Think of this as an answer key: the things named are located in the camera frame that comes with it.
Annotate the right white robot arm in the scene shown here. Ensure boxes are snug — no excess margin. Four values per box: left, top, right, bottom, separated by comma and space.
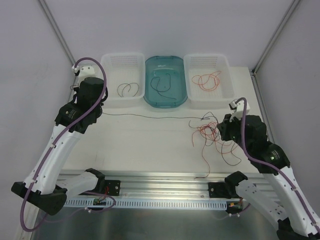
217, 114, 320, 240

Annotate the white slotted cable duct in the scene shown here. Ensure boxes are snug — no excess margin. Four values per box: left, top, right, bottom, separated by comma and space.
64, 197, 227, 211

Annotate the left white perforated basket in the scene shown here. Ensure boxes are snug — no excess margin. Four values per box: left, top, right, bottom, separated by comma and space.
100, 52, 146, 109

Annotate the aluminium frame post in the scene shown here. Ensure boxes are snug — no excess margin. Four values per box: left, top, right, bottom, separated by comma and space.
37, 0, 76, 66
251, 0, 302, 75

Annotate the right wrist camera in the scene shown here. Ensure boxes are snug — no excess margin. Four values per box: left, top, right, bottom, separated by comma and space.
229, 99, 251, 122

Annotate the white perforated basket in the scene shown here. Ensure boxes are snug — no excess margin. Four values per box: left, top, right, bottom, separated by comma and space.
100, 52, 146, 109
183, 53, 236, 110

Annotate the orange wire bundle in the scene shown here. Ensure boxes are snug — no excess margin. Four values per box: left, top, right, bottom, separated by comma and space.
188, 111, 242, 179

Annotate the teal transparent plastic bin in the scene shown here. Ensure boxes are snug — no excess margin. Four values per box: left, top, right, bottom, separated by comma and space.
143, 55, 188, 109

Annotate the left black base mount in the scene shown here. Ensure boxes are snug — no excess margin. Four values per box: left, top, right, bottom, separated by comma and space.
103, 180, 121, 196

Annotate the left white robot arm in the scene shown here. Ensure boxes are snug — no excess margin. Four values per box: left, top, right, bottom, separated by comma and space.
11, 77, 105, 216

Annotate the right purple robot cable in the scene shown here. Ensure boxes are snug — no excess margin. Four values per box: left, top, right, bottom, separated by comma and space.
236, 97, 320, 228

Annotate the left aluminium frame post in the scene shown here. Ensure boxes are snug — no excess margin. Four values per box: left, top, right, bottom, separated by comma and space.
37, 0, 76, 66

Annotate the dark purple thin wire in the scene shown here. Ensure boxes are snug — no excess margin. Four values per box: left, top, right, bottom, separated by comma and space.
150, 73, 178, 100

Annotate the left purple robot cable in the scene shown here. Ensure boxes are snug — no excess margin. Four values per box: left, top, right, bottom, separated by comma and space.
20, 57, 108, 233

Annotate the aluminium mounting rail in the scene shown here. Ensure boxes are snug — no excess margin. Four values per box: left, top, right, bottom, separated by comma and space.
58, 170, 276, 201

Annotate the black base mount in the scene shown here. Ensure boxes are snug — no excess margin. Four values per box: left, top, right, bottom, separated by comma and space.
208, 182, 240, 199
103, 180, 121, 196

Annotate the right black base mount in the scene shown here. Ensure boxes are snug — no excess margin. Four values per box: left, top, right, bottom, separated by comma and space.
208, 182, 240, 199

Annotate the right aluminium frame post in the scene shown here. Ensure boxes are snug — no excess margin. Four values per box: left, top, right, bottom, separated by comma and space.
251, 0, 302, 75

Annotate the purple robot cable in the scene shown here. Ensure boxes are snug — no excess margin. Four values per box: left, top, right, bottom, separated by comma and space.
236, 97, 320, 228
20, 57, 108, 233

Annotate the right white perforated basket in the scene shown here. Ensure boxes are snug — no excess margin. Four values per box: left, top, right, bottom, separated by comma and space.
183, 53, 236, 110

